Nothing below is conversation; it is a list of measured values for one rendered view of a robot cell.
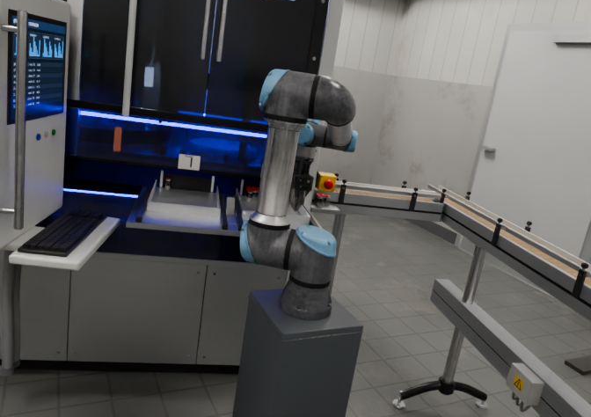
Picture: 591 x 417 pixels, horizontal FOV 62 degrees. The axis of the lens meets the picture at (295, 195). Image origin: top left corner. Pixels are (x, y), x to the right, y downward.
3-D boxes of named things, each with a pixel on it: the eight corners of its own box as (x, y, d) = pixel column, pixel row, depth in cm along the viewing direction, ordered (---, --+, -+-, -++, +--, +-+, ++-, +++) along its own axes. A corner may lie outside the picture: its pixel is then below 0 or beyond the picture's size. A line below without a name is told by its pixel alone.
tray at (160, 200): (155, 186, 208) (156, 179, 207) (216, 193, 213) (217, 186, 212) (146, 210, 176) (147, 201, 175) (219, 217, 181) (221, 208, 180)
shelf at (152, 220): (142, 190, 207) (142, 186, 207) (302, 206, 222) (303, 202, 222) (126, 227, 162) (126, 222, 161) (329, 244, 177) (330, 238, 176)
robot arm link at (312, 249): (329, 288, 132) (337, 240, 129) (280, 277, 134) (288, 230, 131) (333, 272, 144) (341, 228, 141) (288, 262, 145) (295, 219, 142)
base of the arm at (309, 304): (340, 318, 138) (346, 285, 136) (292, 322, 131) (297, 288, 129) (316, 293, 151) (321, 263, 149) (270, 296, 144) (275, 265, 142)
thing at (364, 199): (304, 209, 224) (310, 176, 220) (298, 201, 239) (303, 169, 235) (441, 223, 239) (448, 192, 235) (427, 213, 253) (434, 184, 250)
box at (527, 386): (505, 384, 180) (511, 362, 178) (517, 384, 181) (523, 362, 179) (525, 406, 168) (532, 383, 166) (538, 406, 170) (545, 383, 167)
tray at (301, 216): (235, 195, 215) (236, 187, 214) (293, 201, 221) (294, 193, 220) (241, 219, 183) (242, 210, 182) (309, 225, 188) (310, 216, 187)
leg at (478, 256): (431, 385, 239) (468, 237, 221) (448, 386, 240) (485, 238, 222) (440, 398, 230) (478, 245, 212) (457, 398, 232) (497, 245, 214)
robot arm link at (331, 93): (363, 74, 123) (360, 128, 171) (321, 68, 125) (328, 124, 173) (355, 118, 122) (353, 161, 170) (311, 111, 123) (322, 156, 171)
